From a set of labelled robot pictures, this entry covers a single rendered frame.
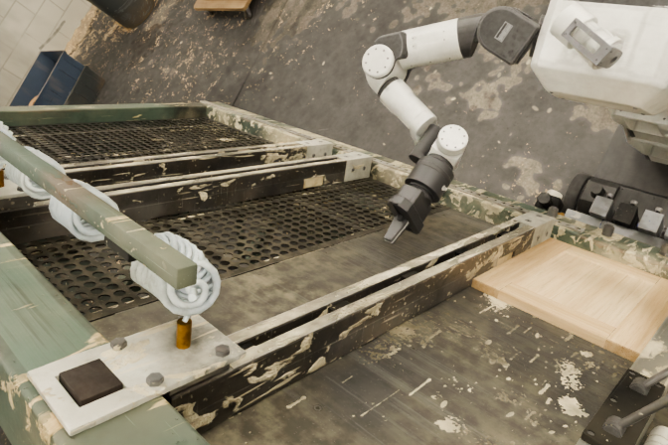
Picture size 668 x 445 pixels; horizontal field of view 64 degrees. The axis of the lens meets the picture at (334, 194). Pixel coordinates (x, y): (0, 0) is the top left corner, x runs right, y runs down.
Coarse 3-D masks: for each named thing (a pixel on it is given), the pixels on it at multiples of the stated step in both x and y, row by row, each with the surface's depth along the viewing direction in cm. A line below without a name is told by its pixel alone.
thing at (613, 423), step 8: (656, 400) 60; (664, 400) 59; (648, 408) 60; (656, 408) 60; (616, 416) 64; (632, 416) 62; (640, 416) 61; (608, 424) 63; (616, 424) 63; (624, 424) 62; (608, 432) 63; (616, 432) 62
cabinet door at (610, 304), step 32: (544, 256) 122; (576, 256) 126; (480, 288) 105; (512, 288) 104; (544, 288) 107; (576, 288) 109; (608, 288) 111; (640, 288) 113; (544, 320) 97; (576, 320) 95; (608, 320) 97; (640, 320) 98; (640, 352) 88
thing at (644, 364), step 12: (660, 336) 89; (648, 348) 85; (660, 348) 85; (636, 360) 81; (648, 360) 82; (660, 360) 82; (648, 372) 78; (648, 420) 68; (576, 444) 62; (588, 444) 62; (636, 444) 65
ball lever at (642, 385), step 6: (660, 372) 70; (666, 372) 70; (636, 378) 73; (642, 378) 73; (648, 378) 71; (654, 378) 71; (660, 378) 70; (630, 384) 72; (636, 384) 72; (642, 384) 71; (648, 384) 71; (636, 390) 72; (642, 390) 71; (648, 390) 72
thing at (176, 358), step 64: (128, 256) 49; (192, 256) 55; (448, 256) 104; (512, 256) 120; (192, 320) 63; (320, 320) 74; (384, 320) 84; (128, 384) 51; (192, 384) 58; (256, 384) 65
